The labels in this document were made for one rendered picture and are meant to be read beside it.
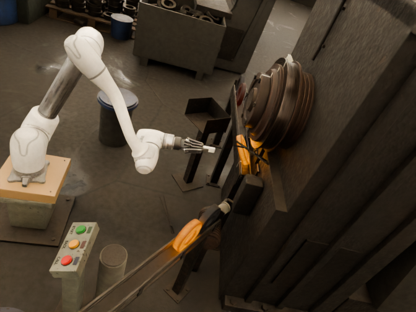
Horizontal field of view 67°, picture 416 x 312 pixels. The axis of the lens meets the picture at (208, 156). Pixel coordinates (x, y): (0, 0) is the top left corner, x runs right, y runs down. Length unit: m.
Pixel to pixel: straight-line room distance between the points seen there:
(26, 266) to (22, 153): 0.66
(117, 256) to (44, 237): 0.77
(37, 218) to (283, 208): 1.43
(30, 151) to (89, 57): 0.59
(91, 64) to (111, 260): 0.87
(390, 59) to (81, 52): 1.19
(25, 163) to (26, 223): 0.49
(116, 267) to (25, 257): 0.78
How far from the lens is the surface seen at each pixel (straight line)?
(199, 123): 2.25
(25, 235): 2.22
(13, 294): 2.06
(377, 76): 1.15
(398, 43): 1.14
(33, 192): 1.90
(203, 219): 1.41
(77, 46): 1.54
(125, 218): 2.29
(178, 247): 1.34
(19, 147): 1.82
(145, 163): 1.62
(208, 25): 3.95
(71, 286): 1.65
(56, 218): 2.27
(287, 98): 1.45
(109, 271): 1.53
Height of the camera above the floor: 1.82
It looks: 38 degrees down
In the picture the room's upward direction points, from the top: 20 degrees clockwise
